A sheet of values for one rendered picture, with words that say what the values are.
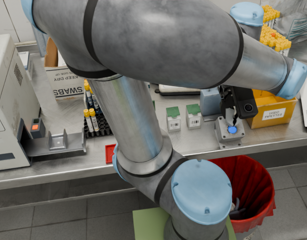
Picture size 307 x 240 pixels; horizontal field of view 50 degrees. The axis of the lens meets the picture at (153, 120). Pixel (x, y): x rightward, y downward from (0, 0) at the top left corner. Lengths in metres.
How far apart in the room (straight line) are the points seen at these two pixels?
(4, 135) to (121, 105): 0.54
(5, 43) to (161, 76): 0.77
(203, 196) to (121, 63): 0.36
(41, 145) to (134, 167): 0.47
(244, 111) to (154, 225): 0.35
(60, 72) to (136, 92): 0.71
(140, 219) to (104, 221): 1.07
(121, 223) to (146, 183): 1.22
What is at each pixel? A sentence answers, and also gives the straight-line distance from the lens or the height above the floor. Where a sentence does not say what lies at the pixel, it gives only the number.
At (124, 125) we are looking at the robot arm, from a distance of 0.54.
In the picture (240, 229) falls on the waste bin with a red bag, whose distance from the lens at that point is 1.47.
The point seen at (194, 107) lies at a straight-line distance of 1.05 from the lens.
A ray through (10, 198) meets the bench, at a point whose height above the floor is 0.27.
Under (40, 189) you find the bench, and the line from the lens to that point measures 1.80.
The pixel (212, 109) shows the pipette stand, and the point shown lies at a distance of 1.10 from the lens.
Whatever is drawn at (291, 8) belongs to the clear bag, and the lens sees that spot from 1.49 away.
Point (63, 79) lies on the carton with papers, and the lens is 1.20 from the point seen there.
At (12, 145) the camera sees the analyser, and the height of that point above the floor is 0.98.
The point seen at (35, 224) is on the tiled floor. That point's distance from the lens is 2.03.
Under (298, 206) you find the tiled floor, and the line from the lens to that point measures 2.03.
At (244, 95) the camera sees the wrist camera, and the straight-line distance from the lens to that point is 0.86.
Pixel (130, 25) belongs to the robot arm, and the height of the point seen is 1.51.
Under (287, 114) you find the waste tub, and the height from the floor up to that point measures 0.92.
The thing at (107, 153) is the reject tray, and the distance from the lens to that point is 1.04.
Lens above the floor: 1.67
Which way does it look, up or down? 45 degrees down
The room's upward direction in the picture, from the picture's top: 5 degrees counter-clockwise
